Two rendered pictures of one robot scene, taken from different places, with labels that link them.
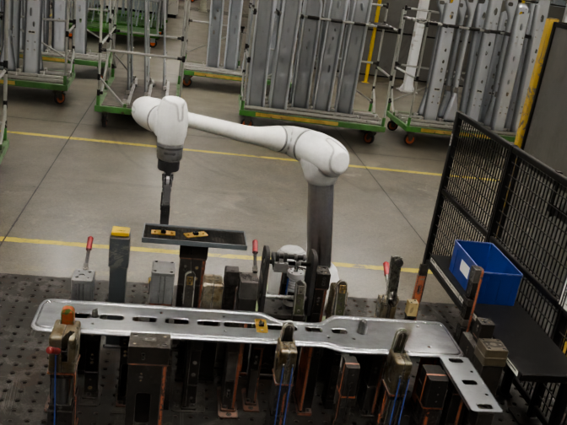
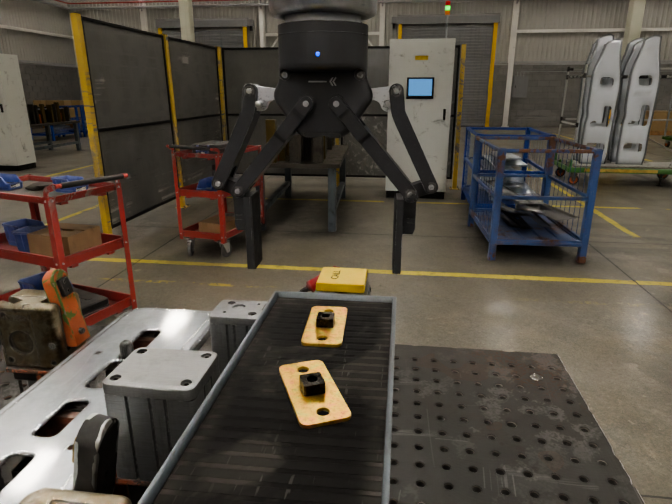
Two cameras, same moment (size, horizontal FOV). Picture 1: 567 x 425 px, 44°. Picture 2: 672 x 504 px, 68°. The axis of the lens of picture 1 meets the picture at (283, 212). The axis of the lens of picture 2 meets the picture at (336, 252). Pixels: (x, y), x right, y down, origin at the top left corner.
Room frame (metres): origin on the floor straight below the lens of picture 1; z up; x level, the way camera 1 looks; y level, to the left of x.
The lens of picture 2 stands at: (2.42, -0.02, 1.38)
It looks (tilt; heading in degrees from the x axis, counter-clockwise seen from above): 18 degrees down; 107
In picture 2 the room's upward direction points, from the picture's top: straight up
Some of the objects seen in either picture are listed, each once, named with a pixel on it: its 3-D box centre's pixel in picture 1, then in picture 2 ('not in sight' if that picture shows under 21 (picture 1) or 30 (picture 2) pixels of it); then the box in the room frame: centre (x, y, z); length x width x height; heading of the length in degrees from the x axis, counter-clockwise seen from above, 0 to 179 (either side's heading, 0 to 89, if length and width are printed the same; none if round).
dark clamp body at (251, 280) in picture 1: (243, 325); not in sight; (2.19, 0.08, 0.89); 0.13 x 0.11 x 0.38; 10
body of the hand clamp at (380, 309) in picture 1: (379, 340); not in sight; (2.24, -0.41, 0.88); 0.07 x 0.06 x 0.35; 10
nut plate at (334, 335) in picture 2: (163, 231); (325, 320); (2.28, 0.41, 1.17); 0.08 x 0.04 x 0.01; 102
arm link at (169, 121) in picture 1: (170, 119); not in sight; (2.28, 0.42, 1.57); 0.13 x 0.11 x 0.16; 41
